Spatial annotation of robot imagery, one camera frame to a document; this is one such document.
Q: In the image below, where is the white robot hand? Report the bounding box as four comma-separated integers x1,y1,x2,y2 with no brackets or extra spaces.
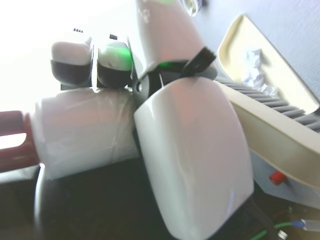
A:
0,0,276,240

